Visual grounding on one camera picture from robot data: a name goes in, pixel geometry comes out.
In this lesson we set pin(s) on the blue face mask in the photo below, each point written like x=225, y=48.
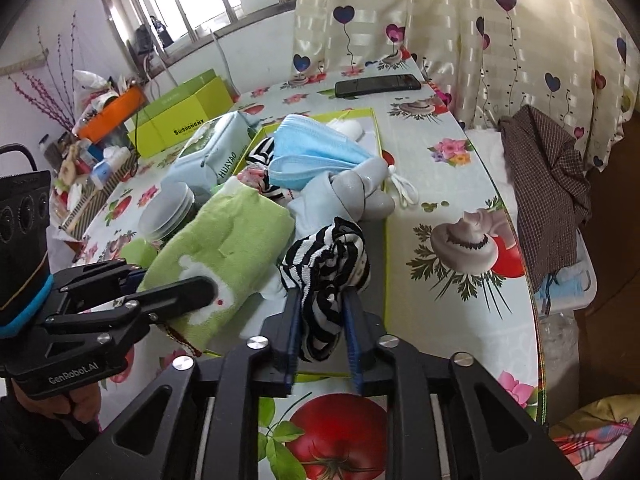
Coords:
x=565, y=282
x=310, y=145

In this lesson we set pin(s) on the clear bag with orange item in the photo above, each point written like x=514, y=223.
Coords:
x=250, y=177

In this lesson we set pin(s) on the black smartphone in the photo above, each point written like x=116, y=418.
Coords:
x=377, y=85

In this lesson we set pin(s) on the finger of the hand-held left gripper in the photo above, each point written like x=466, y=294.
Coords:
x=185, y=295
x=100, y=275

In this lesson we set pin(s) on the lime green shallow box lid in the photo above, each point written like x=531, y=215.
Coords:
x=370, y=135

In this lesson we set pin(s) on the white gauze cloth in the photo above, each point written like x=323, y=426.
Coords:
x=347, y=127

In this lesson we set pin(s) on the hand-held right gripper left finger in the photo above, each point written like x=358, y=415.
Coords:
x=295, y=330

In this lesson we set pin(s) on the striped cardboard tray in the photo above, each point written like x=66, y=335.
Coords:
x=100, y=195

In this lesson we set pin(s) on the heart print curtain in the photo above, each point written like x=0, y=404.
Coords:
x=500, y=35

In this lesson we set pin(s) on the clear plastic jar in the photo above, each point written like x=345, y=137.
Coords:
x=167, y=210

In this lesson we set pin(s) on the vegetable print tablecloth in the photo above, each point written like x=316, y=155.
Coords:
x=440, y=200

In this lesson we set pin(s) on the green towel white print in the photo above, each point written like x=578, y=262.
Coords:
x=225, y=230

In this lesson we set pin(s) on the pale blue wet wipes pack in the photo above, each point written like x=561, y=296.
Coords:
x=210, y=155

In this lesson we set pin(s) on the black white striped sock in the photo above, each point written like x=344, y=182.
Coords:
x=325, y=265
x=260, y=152

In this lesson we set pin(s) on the person's left hand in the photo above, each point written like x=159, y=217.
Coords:
x=85, y=405

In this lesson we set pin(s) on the orange plastic container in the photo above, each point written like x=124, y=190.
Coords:
x=112, y=112

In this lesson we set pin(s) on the brown checked cloth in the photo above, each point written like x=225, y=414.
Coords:
x=550, y=185

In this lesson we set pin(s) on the grey sock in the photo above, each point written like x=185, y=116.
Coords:
x=360, y=190

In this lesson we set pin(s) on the lime green cardboard box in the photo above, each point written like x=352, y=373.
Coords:
x=185, y=115

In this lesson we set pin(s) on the colourful plaid blanket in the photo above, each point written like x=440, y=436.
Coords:
x=595, y=435

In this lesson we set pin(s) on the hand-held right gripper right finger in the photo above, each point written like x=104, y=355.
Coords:
x=352, y=330

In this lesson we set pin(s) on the window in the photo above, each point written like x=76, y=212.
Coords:
x=200, y=0

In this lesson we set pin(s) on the dried flower branches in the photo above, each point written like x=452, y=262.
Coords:
x=45, y=80

